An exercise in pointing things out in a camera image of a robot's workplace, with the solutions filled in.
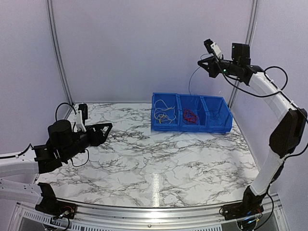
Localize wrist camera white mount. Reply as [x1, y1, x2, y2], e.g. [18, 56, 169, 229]
[204, 39, 223, 59]
[75, 103, 88, 132]

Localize aluminium corner post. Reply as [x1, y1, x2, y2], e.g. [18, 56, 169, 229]
[46, 0, 74, 104]
[228, 0, 259, 109]

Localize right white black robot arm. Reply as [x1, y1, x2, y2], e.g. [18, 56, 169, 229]
[198, 39, 308, 216]

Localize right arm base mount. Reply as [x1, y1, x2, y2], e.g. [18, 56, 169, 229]
[219, 202, 264, 220]

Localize left aluminium corner post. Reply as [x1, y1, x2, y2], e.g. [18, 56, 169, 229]
[46, 0, 74, 104]

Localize yellow wires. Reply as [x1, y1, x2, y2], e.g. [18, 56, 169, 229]
[155, 113, 175, 124]

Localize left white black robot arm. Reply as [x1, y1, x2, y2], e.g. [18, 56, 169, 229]
[0, 119, 113, 214]

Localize aluminium front rail frame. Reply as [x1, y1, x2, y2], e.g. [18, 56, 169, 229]
[7, 193, 291, 231]

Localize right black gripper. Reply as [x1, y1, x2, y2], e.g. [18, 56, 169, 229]
[198, 56, 240, 78]

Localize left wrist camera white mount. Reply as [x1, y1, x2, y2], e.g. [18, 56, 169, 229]
[75, 103, 88, 132]

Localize red wires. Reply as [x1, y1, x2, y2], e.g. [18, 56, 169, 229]
[182, 108, 200, 126]

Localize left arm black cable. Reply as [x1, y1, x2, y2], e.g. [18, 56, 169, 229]
[55, 103, 89, 167]

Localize blue storage bin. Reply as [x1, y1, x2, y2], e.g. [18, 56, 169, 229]
[203, 96, 233, 133]
[178, 94, 209, 132]
[151, 92, 180, 131]

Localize white wire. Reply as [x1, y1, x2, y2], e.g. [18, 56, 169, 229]
[154, 99, 178, 125]

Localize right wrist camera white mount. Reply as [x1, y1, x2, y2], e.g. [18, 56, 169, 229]
[204, 39, 223, 59]

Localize right aluminium corner post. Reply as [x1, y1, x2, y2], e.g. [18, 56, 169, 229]
[228, 0, 259, 109]

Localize middle blue storage bin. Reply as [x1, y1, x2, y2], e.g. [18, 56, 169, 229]
[178, 94, 209, 132]

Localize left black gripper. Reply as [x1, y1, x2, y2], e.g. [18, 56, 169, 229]
[61, 123, 112, 162]

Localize right blue storage bin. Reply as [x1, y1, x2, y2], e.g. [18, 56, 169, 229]
[203, 96, 233, 133]

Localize coloured wire bundle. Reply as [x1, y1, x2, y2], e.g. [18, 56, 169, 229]
[188, 66, 227, 128]

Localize left blue storage bin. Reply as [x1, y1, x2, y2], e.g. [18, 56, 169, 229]
[151, 92, 180, 131]

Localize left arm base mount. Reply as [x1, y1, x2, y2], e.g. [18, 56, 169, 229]
[35, 199, 77, 219]

